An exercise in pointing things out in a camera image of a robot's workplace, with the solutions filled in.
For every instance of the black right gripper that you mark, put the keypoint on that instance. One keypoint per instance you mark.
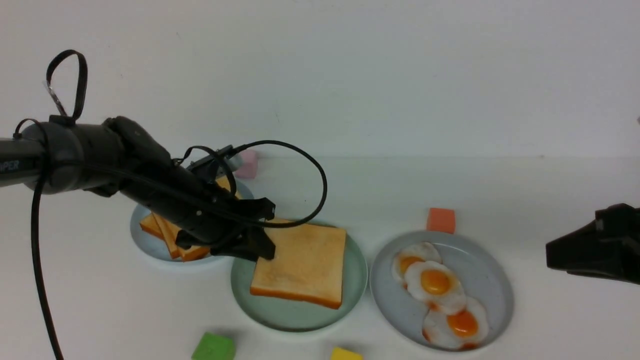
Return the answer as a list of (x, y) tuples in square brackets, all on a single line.
[(607, 248)]

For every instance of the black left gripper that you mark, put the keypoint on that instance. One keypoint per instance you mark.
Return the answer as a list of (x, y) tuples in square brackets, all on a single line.
[(201, 227)]

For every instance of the fried egg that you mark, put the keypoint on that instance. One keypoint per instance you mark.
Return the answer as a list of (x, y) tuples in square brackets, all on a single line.
[(464, 330), (414, 253), (436, 286)]

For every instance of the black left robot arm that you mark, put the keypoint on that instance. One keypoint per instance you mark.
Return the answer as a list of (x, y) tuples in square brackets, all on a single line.
[(119, 156)]

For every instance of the pink foam cube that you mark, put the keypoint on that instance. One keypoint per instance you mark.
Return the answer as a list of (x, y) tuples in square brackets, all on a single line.
[(249, 166)]

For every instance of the mint green centre plate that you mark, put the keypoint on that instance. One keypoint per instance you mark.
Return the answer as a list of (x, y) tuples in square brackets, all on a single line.
[(300, 316)]

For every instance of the light blue bread plate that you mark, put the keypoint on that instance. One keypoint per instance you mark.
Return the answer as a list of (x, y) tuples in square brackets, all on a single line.
[(155, 251)]

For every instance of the green foam cube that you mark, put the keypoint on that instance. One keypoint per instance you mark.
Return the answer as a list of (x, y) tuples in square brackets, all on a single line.
[(213, 346)]

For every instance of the grey egg plate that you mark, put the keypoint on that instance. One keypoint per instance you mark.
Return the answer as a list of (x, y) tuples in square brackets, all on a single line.
[(481, 276)]

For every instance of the yellow foam cube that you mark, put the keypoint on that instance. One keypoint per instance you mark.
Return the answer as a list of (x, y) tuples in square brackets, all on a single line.
[(339, 353)]

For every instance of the orange foam cube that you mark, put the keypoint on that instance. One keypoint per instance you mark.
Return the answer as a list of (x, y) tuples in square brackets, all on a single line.
[(442, 220)]

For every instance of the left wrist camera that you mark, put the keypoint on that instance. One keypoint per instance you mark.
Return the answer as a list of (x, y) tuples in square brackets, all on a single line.
[(217, 165)]

